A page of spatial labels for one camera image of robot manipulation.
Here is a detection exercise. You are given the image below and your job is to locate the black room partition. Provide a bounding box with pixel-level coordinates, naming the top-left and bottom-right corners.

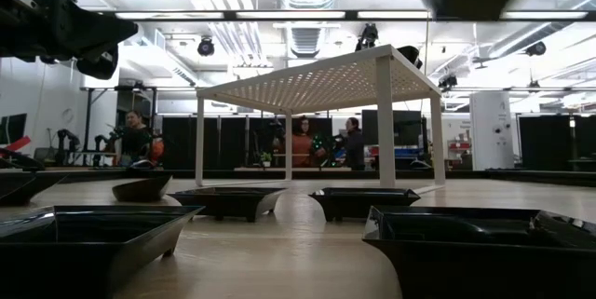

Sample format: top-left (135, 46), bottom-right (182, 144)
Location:
top-left (160, 116), bottom-right (334, 170)
top-left (518, 115), bottom-right (596, 172)

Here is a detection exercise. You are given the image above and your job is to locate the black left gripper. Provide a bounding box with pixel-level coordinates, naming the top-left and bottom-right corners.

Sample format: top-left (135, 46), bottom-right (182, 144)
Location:
top-left (0, 0), bottom-right (139, 81)

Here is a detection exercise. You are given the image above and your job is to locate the black teardrop mini plate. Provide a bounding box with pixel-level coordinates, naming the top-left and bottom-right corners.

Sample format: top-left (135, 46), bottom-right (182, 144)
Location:
top-left (111, 175), bottom-right (173, 204)
top-left (0, 170), bottom-right (68, 208)

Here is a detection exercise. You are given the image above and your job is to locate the white perforated metal shelf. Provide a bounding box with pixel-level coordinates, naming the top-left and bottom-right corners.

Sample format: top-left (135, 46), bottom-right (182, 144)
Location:
top-left (195, 44), bottom-right (447, 201)

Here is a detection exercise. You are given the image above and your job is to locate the red flat object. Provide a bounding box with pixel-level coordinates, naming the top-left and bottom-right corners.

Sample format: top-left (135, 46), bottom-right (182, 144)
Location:
top-left (0, 135), bottom-right (32, 153)

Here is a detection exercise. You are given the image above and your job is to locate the black computer monitor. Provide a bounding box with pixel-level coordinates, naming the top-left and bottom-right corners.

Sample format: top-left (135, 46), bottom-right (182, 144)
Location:
top-left (0, 113), bottom-right (28, 146)

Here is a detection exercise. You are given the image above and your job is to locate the shelf with red bins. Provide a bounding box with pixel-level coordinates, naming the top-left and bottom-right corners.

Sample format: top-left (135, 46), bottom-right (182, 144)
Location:
top-left (445, 130), bottom-right (472, 170)

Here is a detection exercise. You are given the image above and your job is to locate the black aluminium table frame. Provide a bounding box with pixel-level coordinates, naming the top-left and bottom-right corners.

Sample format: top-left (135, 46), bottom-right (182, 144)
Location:
top-left (0, 167), bottom-right (596, 189)

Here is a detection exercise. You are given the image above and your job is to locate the white round column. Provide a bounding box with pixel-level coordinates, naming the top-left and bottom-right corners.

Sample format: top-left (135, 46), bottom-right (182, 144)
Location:
top-left (468, 90), bottom-right (515, 171)

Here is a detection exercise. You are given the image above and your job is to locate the black ceiling spotlight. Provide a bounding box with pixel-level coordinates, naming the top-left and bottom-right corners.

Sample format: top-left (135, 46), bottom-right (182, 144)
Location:
top-left (196, 36), bottom-right (216, 58)
top-left (437, 74), bottom-right (459, 93)
top-left (524, 40), bottom-right (548, 57)
top-left (355, 22), bottom-right (380, 52)

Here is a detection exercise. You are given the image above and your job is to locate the person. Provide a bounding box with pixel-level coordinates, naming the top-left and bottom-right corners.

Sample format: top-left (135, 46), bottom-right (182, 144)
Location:
top-left (114, 110), bottom-right (165, 169)
top-left (278, 116), bottom-right (327, 169)
top-left (342, 116), bottom-right (367, 171)

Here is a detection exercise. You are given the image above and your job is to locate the black overhead light bar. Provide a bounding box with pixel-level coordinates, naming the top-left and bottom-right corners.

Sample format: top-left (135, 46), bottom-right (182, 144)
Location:
top-left (78, 8), bottom-right (596, 22)

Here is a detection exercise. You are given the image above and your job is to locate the background robot with green lights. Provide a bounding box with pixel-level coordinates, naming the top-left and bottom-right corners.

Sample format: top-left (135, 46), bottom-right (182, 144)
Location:
top-left (310, 133), bottom-right (348, 169)

